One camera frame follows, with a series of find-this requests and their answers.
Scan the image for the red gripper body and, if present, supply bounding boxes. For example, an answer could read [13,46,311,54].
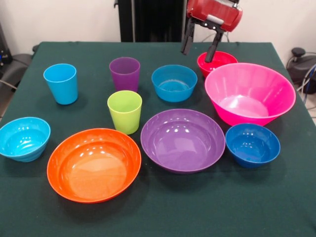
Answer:
[187,0,243,33]

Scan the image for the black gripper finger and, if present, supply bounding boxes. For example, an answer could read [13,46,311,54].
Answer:
[204,26,225,64]
[180,17,196,56]

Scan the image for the red small bowl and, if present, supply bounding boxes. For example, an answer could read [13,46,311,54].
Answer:
[197,50,238,79]

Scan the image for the large pink bowl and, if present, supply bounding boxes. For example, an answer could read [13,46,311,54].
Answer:
[204,62,297,127]

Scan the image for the blue straight-sided bowl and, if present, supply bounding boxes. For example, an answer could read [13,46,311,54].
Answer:
[151,64,198,103]

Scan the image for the purple plastic cup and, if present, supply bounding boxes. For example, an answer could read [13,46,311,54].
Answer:
[109,57,141,93]

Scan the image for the wide purple bowl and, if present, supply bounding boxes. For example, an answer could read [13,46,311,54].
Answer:
[140,108,226,175]

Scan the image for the lime green plastic cup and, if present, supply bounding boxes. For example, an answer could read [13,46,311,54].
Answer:
[107,90,143,135]

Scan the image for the dark blue small bowl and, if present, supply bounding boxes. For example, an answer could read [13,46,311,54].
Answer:
[225,123,281,169]

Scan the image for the light blue plastic cup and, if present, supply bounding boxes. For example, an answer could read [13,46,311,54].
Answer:
[43,63,79,106]

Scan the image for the wide orange bowl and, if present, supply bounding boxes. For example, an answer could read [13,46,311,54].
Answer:
[46,127,142,204]

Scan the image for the dark green tablecloth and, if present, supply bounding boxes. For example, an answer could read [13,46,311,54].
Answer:
[0,41,316,237]

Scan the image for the black equipment box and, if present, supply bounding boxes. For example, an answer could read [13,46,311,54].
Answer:
[0,23,13,67]

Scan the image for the light blue small bowl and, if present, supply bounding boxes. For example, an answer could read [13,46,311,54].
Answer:
[0,117,51,163]

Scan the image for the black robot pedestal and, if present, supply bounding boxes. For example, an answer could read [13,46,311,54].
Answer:
[114,0,196,42]

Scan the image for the blue and white cables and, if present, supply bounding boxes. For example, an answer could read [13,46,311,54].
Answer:
[296,63,316,104]

